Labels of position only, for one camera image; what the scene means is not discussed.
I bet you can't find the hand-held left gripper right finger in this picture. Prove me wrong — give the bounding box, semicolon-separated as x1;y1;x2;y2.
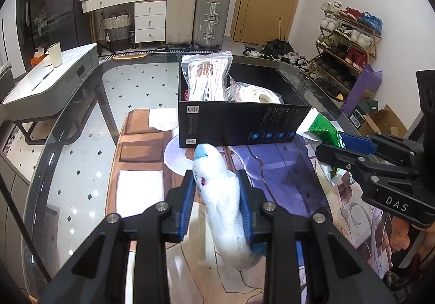
236;169;384;304

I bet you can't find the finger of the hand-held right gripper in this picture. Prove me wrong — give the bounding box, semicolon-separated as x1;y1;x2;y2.
315;143;422;189
339;132;427;172

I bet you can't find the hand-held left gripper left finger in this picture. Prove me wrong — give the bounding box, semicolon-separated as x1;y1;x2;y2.
39;170;198;304

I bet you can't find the white plush toy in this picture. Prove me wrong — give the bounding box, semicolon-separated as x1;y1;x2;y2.
192;143;262;271

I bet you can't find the green white packet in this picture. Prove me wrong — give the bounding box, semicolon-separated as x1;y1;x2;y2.
296;110;347;180

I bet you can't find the black cardboard box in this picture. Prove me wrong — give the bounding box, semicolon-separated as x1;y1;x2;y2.
177;59;312;149

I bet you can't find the white rope coil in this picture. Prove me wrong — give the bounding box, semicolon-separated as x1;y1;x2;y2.
234;82;284;105

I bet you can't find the clear bag of white cords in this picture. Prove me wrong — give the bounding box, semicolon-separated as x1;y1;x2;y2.
181;52;235;101

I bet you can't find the person's right hand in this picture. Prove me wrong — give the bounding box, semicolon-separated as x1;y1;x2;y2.
387;214;435;259

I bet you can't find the dark labelled box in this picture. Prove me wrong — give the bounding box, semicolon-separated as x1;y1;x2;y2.
349;109;366;126

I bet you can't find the open cardboard box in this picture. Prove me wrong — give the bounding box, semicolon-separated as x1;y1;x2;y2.
358;104;408;137

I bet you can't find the green box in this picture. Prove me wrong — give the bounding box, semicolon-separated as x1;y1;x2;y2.
357;98;379;116

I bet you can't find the purple mat bag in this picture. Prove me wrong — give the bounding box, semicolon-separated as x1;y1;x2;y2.
341;64;383;114

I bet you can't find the printed desk mat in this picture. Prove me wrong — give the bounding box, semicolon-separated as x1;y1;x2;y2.
105;108;405;304

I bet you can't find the wooden shoe rack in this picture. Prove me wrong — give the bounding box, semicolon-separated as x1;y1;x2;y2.
311;1;384;96

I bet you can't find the pile of floor shoes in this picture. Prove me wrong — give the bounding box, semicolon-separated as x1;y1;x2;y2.
243;40;315;68

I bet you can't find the black umbrella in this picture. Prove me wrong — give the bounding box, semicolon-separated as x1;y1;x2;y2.
267;17;289;51

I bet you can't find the striped floor runner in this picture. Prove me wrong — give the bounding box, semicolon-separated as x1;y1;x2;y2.
98;48;225;60

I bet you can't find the grey low cabinet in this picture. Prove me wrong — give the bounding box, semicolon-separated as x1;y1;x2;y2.
0;151;31;291

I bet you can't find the white grey side table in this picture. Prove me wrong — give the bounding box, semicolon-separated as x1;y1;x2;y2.
2;42;100;145

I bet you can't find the silver suitcase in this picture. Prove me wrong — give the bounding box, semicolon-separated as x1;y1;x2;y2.
194;0;232;50

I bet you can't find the woven laundry basket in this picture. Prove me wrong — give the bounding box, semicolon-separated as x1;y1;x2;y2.
103;10;134;52

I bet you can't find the beige suitcase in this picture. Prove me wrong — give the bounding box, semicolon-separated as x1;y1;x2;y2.
165;0;198;46

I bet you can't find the white dressing table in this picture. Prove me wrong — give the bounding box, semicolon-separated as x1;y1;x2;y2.
80;0;169;45

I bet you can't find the cream cup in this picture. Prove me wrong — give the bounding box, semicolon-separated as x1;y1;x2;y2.
47;42;63;68

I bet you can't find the small orange box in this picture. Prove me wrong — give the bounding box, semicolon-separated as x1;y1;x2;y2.
30;48;48;68

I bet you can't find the dark grey fridge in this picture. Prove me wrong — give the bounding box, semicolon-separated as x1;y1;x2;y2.
44;0;99;51

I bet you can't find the dark glass cabinet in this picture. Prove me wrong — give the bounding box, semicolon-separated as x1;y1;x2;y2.
14;0;50;70

